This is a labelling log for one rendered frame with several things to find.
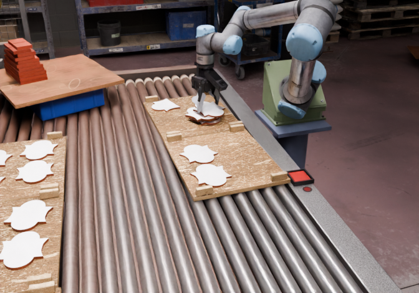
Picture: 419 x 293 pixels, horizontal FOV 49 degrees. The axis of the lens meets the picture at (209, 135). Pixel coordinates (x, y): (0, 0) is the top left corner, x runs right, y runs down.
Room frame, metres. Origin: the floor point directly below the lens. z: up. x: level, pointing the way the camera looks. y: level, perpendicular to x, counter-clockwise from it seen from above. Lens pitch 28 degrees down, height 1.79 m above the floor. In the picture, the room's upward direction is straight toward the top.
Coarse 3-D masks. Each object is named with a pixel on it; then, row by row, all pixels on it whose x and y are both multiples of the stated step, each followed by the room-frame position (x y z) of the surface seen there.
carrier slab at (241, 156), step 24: (168, 144) 1.57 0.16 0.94; (192, 144) 1.57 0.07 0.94; (216, 144) 1.57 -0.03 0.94; (240, 144) 1.57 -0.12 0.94; (192, 168) 1.39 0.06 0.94; (240, 168) 1.39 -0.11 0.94; (264, 168) 1.39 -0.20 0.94; (192, 192) 1.24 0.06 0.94; (216, 192) 1.24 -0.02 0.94; (240, 192) 1.26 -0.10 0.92
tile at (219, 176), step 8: (200, 168) 1.38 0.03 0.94; (208, 168) 1.38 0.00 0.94; (216, 168) 1.38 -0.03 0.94; (200, 176) 1.32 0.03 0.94; (208, 176) 1.32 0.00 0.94; (216, 176) 1.32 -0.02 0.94; (224, 176) 1.32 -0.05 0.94; (200, 184) 1.28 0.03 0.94; (208, 184) 1.28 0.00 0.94; (216, 184) 1.28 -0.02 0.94; (224, 184) 1.29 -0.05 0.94
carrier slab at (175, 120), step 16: (192, 96) 2.06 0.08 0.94; (208, 96) 2.06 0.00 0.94; (160, 112) 1.87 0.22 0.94; (176, 112) 1.87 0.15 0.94; (224, 112) 1.87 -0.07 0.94; (160, 128) 1.71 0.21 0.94; (176, 128) 1.71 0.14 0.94; (192, 128) 1.71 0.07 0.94; (208, 128) 1.71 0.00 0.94; (224, 128) 1.71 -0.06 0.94
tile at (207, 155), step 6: (186, 150) 1.51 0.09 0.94; (192, 150) 1.51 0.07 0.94; (198, 150) 1.51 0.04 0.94; (204, 150) 1.51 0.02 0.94; (210, 150) 1.51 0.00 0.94; (186, 156) 1.46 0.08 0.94; (192, 156) 1.46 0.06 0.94; (198, 156) 1.46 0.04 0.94; (204, 156) 1.46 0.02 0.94; (210, 156) 1.46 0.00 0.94; (192, 162) 1.43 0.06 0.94; (198, 162) 1.42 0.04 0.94; (204, 162) 1.42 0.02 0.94; (210, 162) 1.43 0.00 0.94
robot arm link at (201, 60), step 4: (196, 56) 1.82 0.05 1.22; (200, 56) 1.79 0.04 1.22; (204, 56) 1.79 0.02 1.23; (208, 56) 1.79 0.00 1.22; (212, 56) 1.80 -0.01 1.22; (196, 60) 1.82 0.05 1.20; (200, 60) 1.79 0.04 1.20; (204, 60) 1.79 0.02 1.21; (208, 60) 1.79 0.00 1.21; (212, 60) 1.80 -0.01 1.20; (200, 64) 1.80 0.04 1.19; (204, 64) 1.79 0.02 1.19; (208, 64) 1.79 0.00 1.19
